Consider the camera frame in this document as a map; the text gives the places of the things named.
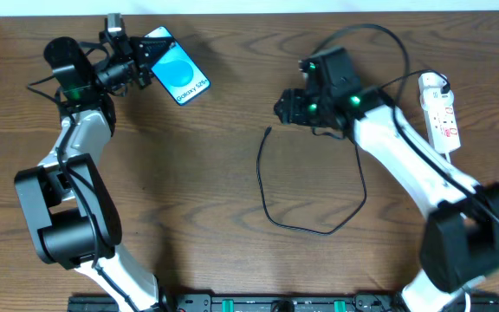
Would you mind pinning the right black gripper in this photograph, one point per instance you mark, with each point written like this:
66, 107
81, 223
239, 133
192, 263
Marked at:
288, 107

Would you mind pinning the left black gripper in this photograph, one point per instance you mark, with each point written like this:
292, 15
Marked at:
144, 66

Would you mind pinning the blue Galaxy smartphone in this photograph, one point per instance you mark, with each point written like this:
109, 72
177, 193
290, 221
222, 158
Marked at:
180, 76

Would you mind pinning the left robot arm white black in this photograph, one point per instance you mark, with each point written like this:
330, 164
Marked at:
70, 215

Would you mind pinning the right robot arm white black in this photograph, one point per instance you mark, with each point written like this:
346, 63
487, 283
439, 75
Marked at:
461, 237

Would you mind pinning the white charger plug adapter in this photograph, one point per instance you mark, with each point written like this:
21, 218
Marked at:
434, 91

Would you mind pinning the white power strip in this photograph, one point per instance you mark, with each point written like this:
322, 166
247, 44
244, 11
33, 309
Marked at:
441, 124

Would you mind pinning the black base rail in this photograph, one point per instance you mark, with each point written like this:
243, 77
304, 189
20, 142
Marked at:
207, 303

